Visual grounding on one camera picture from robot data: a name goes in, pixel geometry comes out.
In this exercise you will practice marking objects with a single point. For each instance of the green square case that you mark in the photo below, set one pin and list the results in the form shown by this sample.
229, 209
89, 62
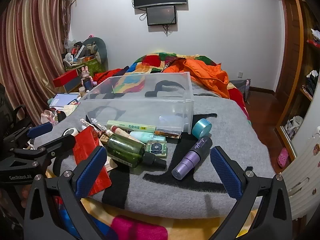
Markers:
156, 148

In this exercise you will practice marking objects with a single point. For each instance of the beige tube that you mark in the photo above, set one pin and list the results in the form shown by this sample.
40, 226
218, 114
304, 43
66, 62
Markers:
122, 133

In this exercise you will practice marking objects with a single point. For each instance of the pink rabbit figure bottle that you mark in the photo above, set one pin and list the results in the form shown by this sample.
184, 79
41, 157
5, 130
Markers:
86, 76

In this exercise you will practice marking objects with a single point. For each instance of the long red box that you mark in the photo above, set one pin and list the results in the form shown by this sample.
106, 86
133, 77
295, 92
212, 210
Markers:
65, 78

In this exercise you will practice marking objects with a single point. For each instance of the red jacket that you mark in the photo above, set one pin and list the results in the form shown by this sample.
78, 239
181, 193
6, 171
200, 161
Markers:
105, 76

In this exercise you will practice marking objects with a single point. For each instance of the red packet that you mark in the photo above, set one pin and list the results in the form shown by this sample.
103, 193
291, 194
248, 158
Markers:
86, 142

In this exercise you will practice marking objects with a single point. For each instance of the blue notebook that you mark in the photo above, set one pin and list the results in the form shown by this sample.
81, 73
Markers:
62, 99

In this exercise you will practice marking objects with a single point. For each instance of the green gift bag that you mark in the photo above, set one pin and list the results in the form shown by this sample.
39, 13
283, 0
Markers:
92, 66

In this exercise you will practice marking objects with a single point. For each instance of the grey black patterned blanket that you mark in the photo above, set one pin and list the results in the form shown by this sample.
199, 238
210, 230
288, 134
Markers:
175, 195

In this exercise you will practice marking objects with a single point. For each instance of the wooden shelf cabinet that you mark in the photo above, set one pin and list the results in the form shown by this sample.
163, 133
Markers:
295, 55

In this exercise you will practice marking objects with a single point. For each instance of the mint green small bottle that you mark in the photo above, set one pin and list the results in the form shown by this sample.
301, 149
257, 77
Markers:
147, 137

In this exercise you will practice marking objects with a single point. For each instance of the black chair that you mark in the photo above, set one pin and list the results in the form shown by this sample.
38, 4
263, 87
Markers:
10, 115

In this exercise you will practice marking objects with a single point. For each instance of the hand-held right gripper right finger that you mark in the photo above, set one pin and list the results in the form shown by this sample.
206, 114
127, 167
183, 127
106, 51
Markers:
226, 173

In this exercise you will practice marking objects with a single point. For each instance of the white wall socket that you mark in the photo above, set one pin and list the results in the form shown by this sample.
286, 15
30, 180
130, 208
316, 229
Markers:
240, 74

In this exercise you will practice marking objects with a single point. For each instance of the white tape roll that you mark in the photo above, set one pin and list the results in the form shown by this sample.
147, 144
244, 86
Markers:
72, 130

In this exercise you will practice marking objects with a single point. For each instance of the white wardrobe door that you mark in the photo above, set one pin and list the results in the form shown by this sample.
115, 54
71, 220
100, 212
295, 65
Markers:
307, 155

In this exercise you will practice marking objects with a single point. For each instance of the green glass bottle black cap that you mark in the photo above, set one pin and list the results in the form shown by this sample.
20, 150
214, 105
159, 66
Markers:
125, 151

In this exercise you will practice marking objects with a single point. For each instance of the small white jar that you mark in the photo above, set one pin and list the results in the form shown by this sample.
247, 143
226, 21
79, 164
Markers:
81, 90

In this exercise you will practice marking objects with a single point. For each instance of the light green tube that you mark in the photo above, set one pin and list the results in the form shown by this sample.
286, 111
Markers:
130, 126

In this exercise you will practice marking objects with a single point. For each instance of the white plastic bag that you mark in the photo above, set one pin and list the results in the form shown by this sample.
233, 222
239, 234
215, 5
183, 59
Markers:
293, 127

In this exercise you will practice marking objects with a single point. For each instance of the black pouch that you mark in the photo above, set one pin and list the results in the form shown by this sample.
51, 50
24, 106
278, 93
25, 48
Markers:
61, 116

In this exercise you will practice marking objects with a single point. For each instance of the pale green booklet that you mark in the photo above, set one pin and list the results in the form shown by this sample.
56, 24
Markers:
70, 110

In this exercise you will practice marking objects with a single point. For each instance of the striped satin curtain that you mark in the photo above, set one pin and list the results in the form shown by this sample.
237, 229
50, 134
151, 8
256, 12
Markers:
32, 42

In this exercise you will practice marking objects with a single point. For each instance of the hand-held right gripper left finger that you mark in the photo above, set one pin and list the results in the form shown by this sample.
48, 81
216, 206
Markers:
91, 172

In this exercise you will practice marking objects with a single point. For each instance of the clear plastic storage box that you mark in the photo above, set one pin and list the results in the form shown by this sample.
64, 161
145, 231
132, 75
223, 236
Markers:
137, 110

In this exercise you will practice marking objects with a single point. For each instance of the red bedsheet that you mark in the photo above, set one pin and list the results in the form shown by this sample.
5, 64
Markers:
238, 102

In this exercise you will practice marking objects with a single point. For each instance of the orange brown foil packet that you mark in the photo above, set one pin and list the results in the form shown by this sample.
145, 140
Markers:
170, 133

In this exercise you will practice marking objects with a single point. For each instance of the orange down jacket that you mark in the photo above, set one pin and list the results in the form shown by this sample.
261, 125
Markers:
205, 75

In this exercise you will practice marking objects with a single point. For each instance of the colourful patchwork quilt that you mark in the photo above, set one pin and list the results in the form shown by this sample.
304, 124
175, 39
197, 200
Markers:
150, 62

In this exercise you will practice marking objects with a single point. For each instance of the pink clog slipper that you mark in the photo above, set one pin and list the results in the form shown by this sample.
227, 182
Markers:
283, 158

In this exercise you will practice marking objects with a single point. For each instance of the grey green neck pillow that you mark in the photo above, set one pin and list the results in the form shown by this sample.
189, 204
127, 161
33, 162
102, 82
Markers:
100, 47

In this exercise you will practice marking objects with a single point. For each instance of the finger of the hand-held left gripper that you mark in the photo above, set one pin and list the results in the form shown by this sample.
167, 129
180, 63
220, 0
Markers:
40, 129
60, 143

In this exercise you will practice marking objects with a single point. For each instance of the small wall monitor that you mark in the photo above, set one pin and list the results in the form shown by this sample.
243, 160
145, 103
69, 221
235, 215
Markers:
161, 15

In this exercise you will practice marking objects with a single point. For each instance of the black bag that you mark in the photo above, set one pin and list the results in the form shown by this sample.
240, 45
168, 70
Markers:
311, 81

